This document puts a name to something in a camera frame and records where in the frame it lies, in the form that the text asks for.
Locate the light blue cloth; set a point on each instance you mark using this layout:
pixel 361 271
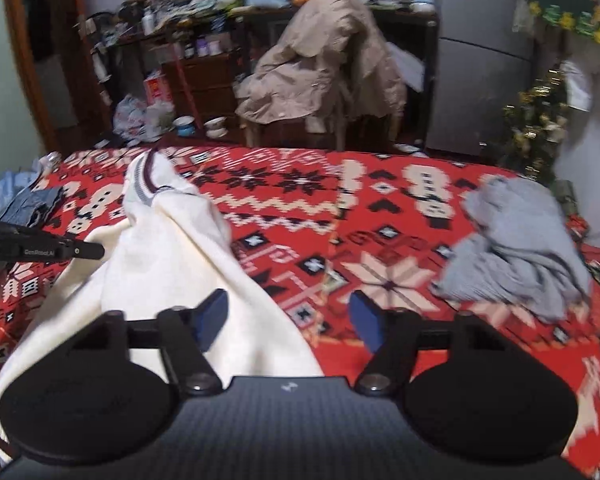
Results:
pixel 15 182

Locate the folded blue jeans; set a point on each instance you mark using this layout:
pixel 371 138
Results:
pixel 35 202

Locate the grey knit sweater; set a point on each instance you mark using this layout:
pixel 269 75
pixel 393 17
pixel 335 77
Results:
pixel 510 240

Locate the wooden drawer cabinet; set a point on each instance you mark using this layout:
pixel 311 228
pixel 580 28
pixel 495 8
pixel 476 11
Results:
pixel 205 85

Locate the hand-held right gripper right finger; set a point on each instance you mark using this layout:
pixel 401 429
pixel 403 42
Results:
pixel 367 317

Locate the white and blue small appliance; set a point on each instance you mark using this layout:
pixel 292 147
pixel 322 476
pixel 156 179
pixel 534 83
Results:
pixel 422 0

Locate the white hanging cloth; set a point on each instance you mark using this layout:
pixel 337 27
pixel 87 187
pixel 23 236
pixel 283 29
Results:
pixel 577 85

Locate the red and white box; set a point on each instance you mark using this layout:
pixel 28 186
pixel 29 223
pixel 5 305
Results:
pixel 157 90

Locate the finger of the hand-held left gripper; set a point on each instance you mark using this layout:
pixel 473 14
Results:
pixel 82 251

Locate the grey refrigerator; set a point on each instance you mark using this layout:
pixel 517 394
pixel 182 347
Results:
pixel 480 85

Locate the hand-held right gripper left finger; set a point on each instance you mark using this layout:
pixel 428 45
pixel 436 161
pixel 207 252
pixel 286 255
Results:
pixel 212 317

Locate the white cardboard box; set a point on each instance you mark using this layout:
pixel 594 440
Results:
pixel 410 67

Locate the cluttered metal shelf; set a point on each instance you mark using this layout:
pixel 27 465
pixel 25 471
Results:
pixel 180 5

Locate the beige hanging cloth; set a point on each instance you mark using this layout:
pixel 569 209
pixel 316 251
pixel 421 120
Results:
pixel 522 10

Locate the small Christmas tree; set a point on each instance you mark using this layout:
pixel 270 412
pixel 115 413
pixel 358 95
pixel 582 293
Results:
pixel 535 125

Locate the white knit vest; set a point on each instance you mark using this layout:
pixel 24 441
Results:
pixel 155 260

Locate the wooden door frame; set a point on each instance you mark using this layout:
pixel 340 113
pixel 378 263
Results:
pixel 20 60

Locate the red patterned blanket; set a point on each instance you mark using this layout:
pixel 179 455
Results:
pixel 305 200

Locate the white plastic bag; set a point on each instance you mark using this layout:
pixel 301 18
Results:
pixel 140 117

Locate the beige jacket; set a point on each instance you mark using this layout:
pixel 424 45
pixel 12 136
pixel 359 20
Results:
pixel 320 60

